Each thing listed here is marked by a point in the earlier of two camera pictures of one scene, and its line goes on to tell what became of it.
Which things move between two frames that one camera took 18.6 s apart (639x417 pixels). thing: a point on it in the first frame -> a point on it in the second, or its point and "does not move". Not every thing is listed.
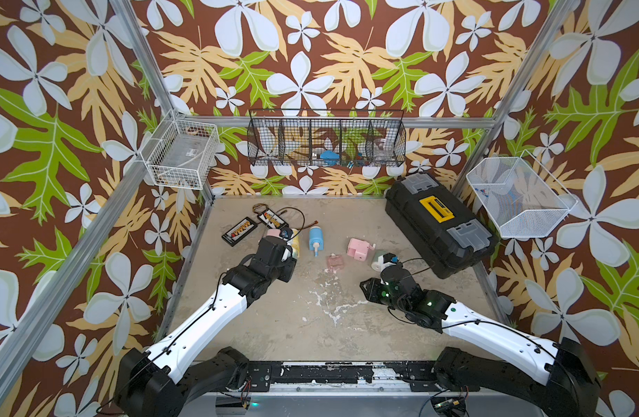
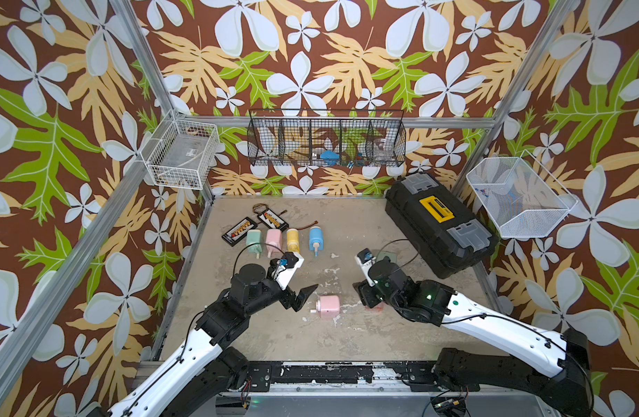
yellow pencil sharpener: x=295 y=242 does not move
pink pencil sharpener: x=359 y=248 -> x=328 y=306
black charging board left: x=238 y=231 does not move
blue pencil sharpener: x=316 y=241 does not move
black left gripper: x=288 y=269 -> x=286 y=298
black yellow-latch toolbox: x=444 y=231 does not move
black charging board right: x=273 y=220 does not move
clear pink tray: x=334 y=263 -> x=379 y=307
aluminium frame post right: x=519 y=89 does not move
